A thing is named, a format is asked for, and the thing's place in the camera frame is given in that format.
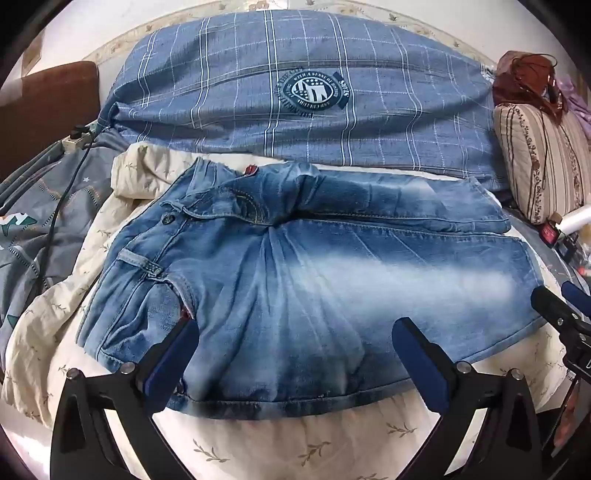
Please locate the white power strip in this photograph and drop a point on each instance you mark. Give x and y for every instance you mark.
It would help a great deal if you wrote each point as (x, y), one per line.
(76, 141)

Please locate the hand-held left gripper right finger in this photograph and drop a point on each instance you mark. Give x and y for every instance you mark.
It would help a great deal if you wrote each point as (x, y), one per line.
(420, 364)

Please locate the beige striped pillow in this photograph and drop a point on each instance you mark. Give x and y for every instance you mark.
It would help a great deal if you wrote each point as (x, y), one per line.
(540, 161)

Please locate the person's right hand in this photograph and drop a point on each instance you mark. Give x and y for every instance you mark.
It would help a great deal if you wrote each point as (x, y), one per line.
(570, 415)

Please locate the small red box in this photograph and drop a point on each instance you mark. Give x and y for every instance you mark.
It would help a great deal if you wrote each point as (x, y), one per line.
(550, 234)

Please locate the brown cloth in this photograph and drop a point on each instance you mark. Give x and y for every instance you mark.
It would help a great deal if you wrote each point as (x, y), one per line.
(512, 87)

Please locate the cream floral-border cloth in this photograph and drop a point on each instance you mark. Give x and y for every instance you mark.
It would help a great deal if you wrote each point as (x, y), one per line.
(115, 44)

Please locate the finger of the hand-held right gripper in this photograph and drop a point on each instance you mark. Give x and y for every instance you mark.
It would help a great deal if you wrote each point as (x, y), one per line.
(551, 305)
(577, 297)

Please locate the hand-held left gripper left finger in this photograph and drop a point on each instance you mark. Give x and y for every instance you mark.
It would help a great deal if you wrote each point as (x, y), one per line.
(171, 364)

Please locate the cream leaf-print blanket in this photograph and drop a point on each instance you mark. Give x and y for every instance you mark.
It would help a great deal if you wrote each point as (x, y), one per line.
(323, 443)

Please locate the blue denim pants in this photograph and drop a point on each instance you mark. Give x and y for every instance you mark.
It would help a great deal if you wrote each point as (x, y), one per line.
(300, 286)

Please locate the purple cloth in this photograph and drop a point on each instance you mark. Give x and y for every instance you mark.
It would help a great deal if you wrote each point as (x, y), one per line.
(575, 97)

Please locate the white tube bottle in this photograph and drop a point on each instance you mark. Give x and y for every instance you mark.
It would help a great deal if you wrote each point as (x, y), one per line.
(572, 222)

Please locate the brown headboard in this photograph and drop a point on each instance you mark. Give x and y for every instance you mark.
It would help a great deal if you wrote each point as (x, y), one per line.
(41, 106)

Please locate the grey star-print blanket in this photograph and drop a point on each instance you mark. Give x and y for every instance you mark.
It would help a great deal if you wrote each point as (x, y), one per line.
(27, 240)

